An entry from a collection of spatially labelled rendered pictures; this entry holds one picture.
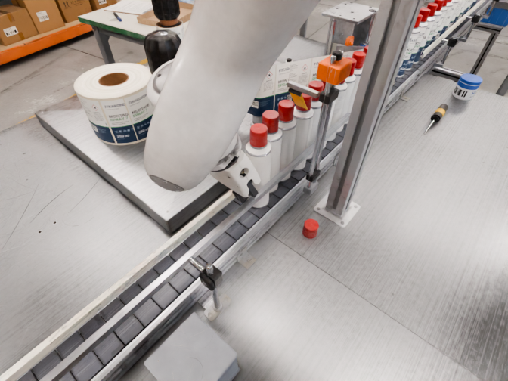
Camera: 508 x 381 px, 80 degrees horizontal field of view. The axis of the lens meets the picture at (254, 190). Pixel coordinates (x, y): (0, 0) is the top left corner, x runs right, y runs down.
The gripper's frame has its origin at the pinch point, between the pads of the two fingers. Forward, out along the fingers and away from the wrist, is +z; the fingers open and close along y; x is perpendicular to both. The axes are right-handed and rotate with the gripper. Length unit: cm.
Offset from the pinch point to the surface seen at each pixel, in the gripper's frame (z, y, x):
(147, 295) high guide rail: -10.8, -4.4, 24.6
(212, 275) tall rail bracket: -8.6, -10.1, 16.2
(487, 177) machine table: 30, -41, -48
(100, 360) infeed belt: -6.2, -2.8, 37.5
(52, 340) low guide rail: -11.0, 3.4, 38.8
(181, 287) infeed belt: -1.1, -3.5, 21.9
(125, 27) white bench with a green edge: 34, 142, -52
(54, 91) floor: 104, 276, -11
